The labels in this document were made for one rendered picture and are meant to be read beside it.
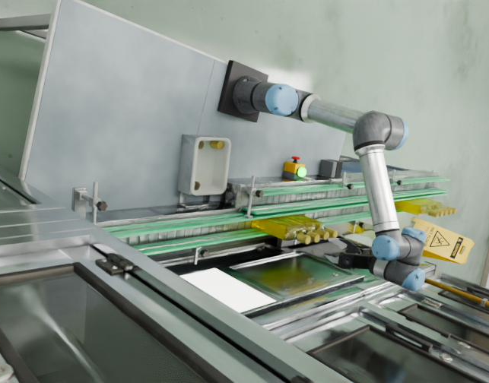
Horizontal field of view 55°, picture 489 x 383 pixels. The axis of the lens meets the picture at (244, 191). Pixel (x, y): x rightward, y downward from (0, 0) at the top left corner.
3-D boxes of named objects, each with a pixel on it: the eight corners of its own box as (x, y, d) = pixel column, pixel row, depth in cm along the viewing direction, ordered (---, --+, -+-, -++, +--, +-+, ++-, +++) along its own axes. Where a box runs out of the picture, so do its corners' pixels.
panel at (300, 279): (108, 296, 145) (170, 347, 121) (109, 287, 144) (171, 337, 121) (297, 254, 207) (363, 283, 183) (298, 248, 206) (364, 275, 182)
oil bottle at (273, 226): (250, 227, 197) (288, 242, 182) (252, 214, 196) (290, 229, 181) (260, 226, 200) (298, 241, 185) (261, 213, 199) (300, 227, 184)
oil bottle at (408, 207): (387, 207, 272) (434, 219, 252) (389, 197, 271) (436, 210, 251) (392, 206, 276) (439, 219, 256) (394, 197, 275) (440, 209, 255)
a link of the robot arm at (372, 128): (366, 99, 144) (401, 258, 134) (385, 106, 152) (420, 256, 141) (336, 114, 152) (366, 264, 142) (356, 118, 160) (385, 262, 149)
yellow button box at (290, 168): (281, 175, 222) (293, 178, 217) (284, 159, 221) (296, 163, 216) (291, 175, 227) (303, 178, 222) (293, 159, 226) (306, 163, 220)
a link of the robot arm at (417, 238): (415, 233, 142) (407, 267, 144) (432, 232, 150) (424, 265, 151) (392, 226, 148) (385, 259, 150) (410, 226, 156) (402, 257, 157)
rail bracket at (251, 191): (233, 213, 187) (255, 222, 178) (238, 172, 184) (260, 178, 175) (239, 213, 189) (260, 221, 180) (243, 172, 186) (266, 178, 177)
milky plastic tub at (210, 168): (177, 191, 182) (191, 196, 176) (182, 133, 178) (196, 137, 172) (212, 188, 194) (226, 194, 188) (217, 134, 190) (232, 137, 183)
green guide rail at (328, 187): (244, 191, 189) (258, 197, 183) (244, 189, 188) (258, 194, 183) (438, 178, 308) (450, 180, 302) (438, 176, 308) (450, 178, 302)
